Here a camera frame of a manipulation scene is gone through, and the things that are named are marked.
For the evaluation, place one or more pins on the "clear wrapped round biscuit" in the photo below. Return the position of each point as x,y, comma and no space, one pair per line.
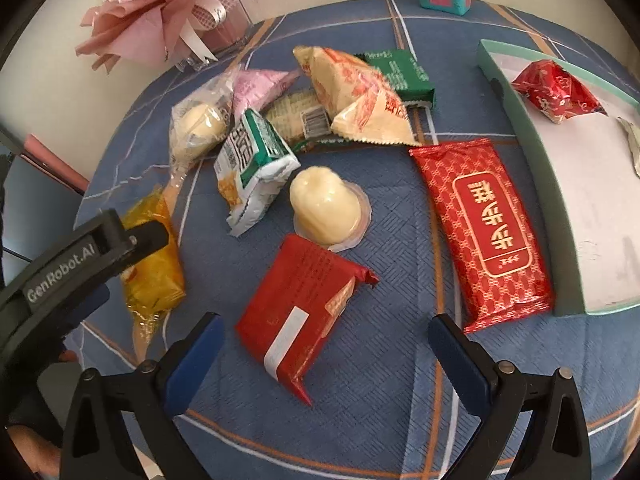
295,112

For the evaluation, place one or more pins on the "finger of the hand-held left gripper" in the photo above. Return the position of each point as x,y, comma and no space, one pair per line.
150,240

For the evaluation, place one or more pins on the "long red snack packet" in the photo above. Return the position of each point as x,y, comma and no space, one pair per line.
480,230

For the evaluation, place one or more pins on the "green-rimmed white tray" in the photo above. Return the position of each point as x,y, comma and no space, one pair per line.
590,200

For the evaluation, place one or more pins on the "square red snack packet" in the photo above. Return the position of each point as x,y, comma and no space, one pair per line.
295,305

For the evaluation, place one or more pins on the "small red snack packet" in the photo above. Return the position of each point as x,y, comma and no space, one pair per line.
550,87

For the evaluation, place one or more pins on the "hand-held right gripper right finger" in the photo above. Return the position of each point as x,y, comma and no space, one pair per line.
457,365

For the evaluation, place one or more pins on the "pink snack packet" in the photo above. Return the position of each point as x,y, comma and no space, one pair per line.
257,87

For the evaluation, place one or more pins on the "green white snack packet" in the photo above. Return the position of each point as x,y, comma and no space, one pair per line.
255,160

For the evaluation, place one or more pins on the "clear wrapped white pastry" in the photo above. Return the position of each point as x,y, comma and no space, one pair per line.
197,125

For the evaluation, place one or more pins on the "pink furniture edge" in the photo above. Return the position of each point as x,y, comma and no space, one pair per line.
50,160

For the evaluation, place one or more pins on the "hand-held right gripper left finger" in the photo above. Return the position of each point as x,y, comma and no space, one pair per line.
197,360

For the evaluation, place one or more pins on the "silver beige snack packet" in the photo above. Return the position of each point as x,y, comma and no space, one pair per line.
634,147

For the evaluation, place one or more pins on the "clear glass vase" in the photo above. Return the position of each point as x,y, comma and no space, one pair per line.
227,25

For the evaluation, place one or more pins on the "yellow snack packet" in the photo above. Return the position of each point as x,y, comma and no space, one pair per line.
150,270

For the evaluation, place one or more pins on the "pink flower bouquet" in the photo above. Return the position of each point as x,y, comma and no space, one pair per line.
150,20

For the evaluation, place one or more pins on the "cream orange snack packet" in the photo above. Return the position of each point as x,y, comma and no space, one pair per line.
350,90

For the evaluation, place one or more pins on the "white pudding cup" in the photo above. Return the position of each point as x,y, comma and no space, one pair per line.
322,200

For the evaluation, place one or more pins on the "blue plaid tablecloth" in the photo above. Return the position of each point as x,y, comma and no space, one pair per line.
390,360

